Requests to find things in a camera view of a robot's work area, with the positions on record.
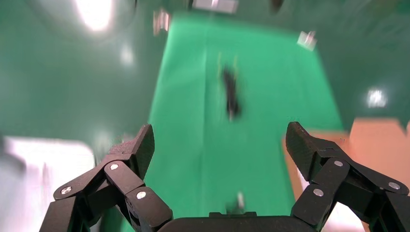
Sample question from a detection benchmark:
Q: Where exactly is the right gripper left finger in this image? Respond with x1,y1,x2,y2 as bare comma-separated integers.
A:
39,124,174,232

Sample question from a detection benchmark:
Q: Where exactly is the printed white paper sheet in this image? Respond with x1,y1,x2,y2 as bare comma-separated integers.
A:
330,202,366,232

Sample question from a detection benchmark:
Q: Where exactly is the green table cloth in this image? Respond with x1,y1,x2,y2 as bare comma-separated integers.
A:
102,13,347,232

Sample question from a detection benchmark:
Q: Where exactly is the brown cardboard box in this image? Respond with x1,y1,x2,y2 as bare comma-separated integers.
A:
281,116,410,232

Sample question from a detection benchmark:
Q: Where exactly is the black data cable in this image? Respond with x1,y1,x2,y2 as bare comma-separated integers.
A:
221,62,242,122

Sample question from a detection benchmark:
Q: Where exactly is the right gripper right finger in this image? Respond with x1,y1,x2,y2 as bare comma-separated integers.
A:
285,121,410,232

